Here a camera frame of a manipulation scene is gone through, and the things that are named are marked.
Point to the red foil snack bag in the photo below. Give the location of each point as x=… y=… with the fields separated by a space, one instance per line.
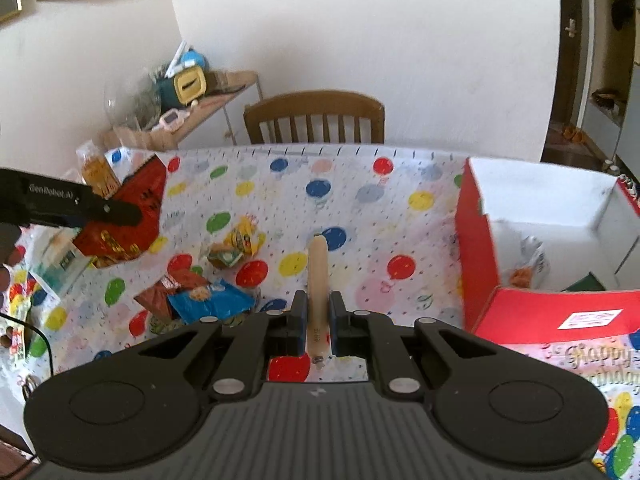
x=135 y=240

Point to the brown snack packet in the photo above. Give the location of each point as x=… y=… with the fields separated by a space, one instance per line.
x=160 y=295

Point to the silver snack packet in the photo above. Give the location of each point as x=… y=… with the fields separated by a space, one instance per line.
x=536 y=255

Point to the blue snack packet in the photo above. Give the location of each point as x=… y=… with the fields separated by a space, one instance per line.
x=215 y=302

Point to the dark wooden door frame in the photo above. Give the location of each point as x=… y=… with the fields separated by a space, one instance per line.
x=555 y=85

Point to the dark green packet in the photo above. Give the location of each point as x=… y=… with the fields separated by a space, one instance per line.
x=585 y=284

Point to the balloon print tablecloth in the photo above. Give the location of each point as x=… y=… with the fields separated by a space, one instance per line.
x=360 y=200

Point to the wooden stick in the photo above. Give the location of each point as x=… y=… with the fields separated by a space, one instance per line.
x=318 y=280

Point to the white and green carton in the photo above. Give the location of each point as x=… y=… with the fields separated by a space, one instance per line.
x=60 y=262

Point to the wooden chair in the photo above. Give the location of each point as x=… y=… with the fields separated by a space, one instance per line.
x=310 y=105

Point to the pink and white gadget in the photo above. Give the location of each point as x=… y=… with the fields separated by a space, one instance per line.
x=172 y=119

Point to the yellow snack packet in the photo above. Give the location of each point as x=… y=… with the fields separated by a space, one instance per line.
x=245 y=237

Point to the red cardboard box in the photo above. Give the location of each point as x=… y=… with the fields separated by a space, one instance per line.
x=480 y=240

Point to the orange wrapped snack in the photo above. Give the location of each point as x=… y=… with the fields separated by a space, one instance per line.
x=522 y=277

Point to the clear glass bowl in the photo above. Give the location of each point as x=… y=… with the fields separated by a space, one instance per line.
x=130 y=105

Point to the yellow and teal container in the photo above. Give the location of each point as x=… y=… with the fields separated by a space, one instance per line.
x=186 y=85

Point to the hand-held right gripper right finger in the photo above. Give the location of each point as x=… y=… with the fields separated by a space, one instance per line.
x=336 y=325

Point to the blue round toy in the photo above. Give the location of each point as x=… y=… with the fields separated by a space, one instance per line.
x=195 y=58

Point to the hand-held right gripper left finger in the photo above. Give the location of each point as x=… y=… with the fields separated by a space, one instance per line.
x=300 y=322

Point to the clear bottle of orange snacks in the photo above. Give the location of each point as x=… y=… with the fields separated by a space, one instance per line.
x=97 y=172

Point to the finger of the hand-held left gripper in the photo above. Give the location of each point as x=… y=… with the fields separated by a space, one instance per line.
x=120 y=214

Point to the wooden side table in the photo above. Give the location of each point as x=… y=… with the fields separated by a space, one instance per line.
x=210 y=110

